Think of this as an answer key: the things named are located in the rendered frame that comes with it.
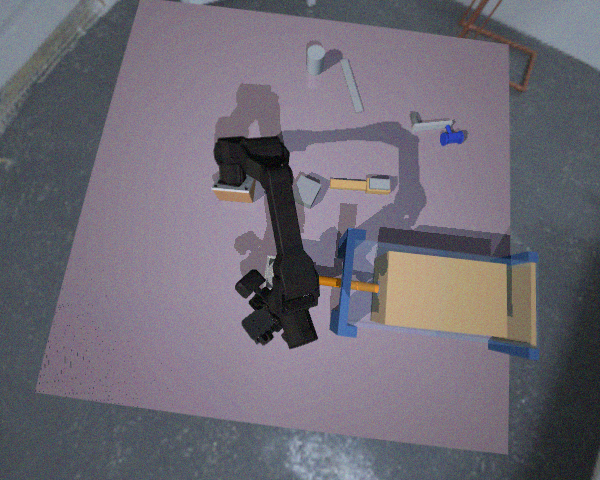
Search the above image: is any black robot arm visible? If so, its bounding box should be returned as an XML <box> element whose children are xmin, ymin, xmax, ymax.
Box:
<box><xmin>213</xmin><ymin>136</ymin><xmax>320</xmax><ymax>349</ymax></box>

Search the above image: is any winch handle with blue knob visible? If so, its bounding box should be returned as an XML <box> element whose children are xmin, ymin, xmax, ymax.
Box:
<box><xmin>410</xmin><ymin>112</ymin><xmax>464</xmax><ymax>146</ymax></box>

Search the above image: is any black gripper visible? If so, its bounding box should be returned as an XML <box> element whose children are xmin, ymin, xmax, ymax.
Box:
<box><xmin>235</xmin><ymin>269</ymin><xmax>283</xmax><ymax>332</ymax></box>

